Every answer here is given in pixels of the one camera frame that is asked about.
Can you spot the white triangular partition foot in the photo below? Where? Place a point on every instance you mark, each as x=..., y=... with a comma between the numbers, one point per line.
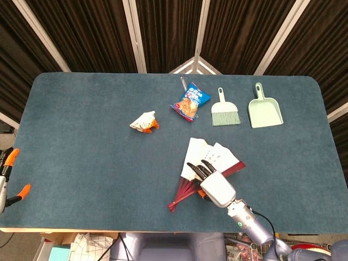
x=185, y=66

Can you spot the lavender robot torso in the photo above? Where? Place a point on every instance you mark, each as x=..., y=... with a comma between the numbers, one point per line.
x=168, y=247

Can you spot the red white ball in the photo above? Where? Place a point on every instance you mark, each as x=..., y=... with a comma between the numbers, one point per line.
x=310, y=247

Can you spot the right robot hand orange thumbtip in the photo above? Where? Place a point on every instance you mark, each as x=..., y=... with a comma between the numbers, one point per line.
x=218, y=189

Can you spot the clear pen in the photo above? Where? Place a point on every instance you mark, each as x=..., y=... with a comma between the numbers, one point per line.
x=183, y=82

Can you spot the white checkered cloth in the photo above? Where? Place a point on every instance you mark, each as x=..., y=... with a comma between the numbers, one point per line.
x=89, y=247

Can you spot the blue snack bag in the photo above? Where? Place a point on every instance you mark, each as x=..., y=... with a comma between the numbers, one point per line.
x=190, y=103

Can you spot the dark brown curtain panel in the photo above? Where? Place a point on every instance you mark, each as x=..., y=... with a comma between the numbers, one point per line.
x=87, y=35
x=16, y=68
x=168, y=32
x=242, y=35
x=326, y=54

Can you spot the green hand brush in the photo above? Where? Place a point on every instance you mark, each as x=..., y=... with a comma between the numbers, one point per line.
x=225, y=114

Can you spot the green dustpan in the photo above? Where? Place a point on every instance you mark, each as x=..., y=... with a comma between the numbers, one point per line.
x=265, y=114

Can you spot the cardboard box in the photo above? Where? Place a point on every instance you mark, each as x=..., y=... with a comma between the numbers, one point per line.
x=59, y=238

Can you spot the white partition frame bar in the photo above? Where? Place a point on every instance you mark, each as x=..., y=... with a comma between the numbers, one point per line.
x=338, y=112
x=8, y=119

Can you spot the white partition frame post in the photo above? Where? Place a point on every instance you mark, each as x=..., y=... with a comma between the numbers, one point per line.
x=282, y=35
x=134, y=35
x=40, y=34
x=201, y=30

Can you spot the paper folding fan red ribs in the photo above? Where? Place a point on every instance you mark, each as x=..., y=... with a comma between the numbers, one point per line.
x=197, y=152

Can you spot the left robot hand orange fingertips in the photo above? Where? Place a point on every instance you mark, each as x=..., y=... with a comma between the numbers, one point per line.
x=3, y=187

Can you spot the crumpled orange white snack bag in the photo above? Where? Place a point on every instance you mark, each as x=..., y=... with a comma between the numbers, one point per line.
x=142, y=122

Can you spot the blue table mat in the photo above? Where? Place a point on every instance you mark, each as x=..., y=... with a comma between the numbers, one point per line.
x=81, y=163

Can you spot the teal box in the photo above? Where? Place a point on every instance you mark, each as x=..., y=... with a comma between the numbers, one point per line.
x=58, y=254

